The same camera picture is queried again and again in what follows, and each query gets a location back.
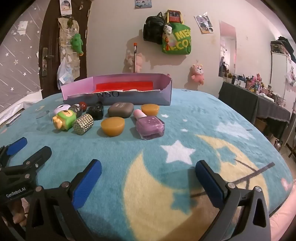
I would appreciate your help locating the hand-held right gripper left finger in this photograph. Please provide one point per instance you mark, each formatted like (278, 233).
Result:
(86, 185)

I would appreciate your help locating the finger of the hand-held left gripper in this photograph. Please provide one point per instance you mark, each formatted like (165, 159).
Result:
(16, 146)
(40, 156)

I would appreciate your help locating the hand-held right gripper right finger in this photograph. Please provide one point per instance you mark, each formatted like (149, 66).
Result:
(208, 185)

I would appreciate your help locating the clear round plastic dish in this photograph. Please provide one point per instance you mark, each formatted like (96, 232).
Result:
(43, 120)

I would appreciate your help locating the green cartoon figure toy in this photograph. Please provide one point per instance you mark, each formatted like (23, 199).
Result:
(66, 120)

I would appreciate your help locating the white rounded toy camera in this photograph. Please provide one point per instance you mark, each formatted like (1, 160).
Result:
(62, 108)

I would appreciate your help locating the silver studded cylinder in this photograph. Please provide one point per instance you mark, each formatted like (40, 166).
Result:
(82, 124)

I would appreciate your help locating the clear glitter jar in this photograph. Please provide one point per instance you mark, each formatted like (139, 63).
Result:
(76, 110)

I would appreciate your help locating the amber soap disc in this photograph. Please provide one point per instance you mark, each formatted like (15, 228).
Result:
(150, 110)
(112, 127)

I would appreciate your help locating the dark red stone egg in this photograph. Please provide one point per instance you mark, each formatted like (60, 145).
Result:
(83, 106)

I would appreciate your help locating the black small bottle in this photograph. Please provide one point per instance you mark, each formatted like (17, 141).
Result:
(95, 112)

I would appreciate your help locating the purple nail polish bottle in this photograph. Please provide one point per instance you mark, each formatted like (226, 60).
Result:
(150, 127)

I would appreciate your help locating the brown square case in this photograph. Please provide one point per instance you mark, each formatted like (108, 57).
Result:
(120, 110)

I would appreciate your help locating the pink cardboard box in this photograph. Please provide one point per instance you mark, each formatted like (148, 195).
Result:
(138, 98)

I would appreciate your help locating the person's left hand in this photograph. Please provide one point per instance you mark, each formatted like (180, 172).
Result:
(18, 214)

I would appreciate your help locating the white plastic sheet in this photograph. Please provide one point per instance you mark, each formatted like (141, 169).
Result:
(13, 104)

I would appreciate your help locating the grey star curtain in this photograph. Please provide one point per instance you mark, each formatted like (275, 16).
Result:
(16, 62)

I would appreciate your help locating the translucent plastic bag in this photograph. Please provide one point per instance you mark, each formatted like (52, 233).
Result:
(64, 74)

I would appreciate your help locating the dark cloth covered table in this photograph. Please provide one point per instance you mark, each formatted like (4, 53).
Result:
(245, 102)

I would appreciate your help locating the red paper liner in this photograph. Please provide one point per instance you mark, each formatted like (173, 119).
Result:
(124, 86)

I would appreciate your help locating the row of small bottles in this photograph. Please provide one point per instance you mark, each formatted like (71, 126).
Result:
(252, 84)

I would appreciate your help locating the pink bear plush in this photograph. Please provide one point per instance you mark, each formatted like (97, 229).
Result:
(197, 74)

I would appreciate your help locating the beige hanging organizer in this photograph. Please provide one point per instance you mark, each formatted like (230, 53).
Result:
(66, 44)

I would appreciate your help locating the dark brown door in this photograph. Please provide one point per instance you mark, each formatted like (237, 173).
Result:
(50, 34)

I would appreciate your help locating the green crocodile plush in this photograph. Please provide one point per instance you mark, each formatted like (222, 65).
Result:
(76, 44)

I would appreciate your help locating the white cabinet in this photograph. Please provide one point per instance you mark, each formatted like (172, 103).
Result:
(278, 76)

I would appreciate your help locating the pink pig plush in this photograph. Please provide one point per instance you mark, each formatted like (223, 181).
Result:
(139, 62)

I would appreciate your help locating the small dark green plush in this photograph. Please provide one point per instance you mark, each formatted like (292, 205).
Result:
(70, 22)

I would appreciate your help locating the green tote bag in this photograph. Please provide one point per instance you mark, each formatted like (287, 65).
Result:
(180, 41)

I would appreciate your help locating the red tassel charm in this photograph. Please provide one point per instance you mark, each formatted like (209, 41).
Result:
(168, 44)

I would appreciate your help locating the white paper picture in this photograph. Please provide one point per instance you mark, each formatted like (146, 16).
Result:
(65, 5)

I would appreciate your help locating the black case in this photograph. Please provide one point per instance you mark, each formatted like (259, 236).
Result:
(279, 45)

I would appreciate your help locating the photo poster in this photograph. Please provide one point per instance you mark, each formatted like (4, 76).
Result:
(204, 24)

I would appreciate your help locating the black backpack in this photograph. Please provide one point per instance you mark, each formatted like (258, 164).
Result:
(152, 29)

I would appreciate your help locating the red booklet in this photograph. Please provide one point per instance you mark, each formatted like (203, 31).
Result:
(174, 15)

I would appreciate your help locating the blue picture sticker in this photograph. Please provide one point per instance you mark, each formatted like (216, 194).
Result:
(143, 3)

